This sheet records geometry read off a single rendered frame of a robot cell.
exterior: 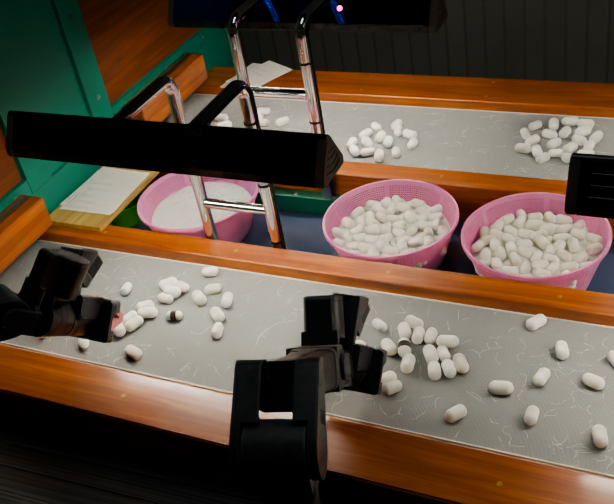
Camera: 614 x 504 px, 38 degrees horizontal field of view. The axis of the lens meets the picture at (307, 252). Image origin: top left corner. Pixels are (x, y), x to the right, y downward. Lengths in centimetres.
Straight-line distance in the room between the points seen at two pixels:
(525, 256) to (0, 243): 100
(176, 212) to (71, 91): 36
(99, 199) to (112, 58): 37
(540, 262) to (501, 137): 46
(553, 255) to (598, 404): 36
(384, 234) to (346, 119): 51
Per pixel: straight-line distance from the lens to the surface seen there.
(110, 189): 201
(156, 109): 219
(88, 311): 137
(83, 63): 207
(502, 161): 192
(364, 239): 173
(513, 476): 125
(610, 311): 149
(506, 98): 211
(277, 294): 162
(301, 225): 191
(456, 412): 134
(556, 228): 171
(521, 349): 146
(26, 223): 187
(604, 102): 208
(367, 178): 187
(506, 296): 152
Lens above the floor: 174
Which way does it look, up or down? 36 degrees down
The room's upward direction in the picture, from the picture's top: 11 degrees counter-clockwise
